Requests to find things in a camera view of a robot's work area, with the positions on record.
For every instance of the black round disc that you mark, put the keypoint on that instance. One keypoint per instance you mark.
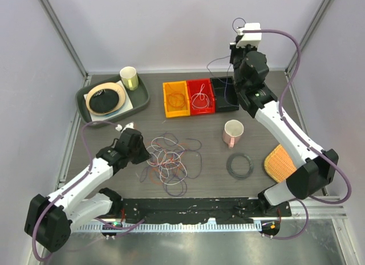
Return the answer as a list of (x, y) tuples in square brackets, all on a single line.
[(104, 101)]

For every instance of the aluminium corner post left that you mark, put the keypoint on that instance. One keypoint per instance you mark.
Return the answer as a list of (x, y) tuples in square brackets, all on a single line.
[(56, 23)]

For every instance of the dark green plastic tray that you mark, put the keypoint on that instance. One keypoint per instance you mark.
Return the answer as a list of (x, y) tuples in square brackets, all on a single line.
[(139, 100)]

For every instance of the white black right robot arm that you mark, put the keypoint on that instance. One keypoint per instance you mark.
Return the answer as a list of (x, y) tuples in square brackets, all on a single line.
[(314, 165)]

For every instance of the beige wooden plate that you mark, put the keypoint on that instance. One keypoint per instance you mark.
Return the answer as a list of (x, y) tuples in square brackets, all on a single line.
[(110, 85)]

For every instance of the aluminium corner post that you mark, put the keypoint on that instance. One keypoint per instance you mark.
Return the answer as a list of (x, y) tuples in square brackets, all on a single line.
[(56, 23), (309, 33)]

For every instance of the red plastic bin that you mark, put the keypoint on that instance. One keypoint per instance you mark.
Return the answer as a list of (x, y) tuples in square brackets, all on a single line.
[(201, 97)]

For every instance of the aluminium rail frame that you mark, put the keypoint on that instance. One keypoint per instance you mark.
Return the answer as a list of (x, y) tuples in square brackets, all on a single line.
[(306, 209)]

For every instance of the cream yellow cup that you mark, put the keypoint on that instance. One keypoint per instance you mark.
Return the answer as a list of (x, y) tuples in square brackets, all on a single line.
[(129, 78)]

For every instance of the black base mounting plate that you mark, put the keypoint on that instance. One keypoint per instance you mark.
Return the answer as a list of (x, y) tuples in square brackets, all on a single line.
[(191, 211)]

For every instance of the black plastic bin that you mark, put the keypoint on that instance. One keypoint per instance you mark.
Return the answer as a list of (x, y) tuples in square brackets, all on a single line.
[(224, 94)]

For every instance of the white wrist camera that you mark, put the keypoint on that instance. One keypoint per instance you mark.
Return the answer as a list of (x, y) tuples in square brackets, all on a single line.
[(121, 128), (247, 36)]

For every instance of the aluminium corner post right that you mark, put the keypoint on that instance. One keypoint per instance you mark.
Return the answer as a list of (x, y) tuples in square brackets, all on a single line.
[(309, 33)]

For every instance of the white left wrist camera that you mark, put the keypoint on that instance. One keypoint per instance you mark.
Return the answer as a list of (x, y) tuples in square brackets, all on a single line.
[(121, 128)]

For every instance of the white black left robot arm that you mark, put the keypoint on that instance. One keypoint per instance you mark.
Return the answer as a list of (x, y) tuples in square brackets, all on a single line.
[(51, 219)]

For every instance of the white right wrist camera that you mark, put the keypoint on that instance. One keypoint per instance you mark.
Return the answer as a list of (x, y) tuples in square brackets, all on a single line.
[(247, 36)]

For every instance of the orange woven mat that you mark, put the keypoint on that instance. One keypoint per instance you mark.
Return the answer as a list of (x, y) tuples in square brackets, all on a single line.
[(278, 164)]

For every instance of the pink white mug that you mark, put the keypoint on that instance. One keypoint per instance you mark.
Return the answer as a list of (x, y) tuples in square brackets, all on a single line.
[(233, 130)]

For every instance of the yellow plastic bin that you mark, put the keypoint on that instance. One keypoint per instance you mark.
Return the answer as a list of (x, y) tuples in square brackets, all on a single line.
[(176, 99)]

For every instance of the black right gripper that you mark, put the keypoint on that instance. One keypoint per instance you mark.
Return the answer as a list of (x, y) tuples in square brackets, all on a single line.
[(235, 50)]

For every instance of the white square board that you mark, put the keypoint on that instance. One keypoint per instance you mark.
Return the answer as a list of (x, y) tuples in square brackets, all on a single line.
[(127, 102)]

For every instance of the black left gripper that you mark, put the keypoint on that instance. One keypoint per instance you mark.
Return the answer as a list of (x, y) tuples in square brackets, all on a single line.
[(145, 155)]

